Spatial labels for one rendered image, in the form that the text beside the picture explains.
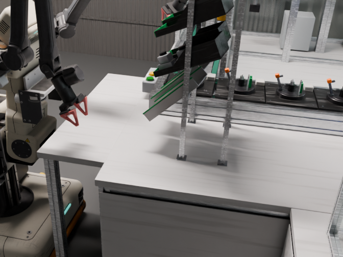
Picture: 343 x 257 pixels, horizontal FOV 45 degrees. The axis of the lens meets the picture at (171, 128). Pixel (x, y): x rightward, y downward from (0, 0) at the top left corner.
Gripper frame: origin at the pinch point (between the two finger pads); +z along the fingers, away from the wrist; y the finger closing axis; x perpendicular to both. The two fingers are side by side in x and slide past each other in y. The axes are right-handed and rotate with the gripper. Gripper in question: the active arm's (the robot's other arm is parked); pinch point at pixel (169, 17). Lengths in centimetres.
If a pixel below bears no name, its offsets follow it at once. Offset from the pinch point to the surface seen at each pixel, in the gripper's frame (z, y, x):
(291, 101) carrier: -19, -12, 72
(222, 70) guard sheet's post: 6.8, -14.8, 36.4
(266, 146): -15, 17, 82
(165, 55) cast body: -29, 46, 30
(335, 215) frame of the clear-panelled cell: -52, 51, 110
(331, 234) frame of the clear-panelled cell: -47, 52, 115
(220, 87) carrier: 0.5, 1.1, 45.6
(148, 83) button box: 19.3, 22.1, 21.2
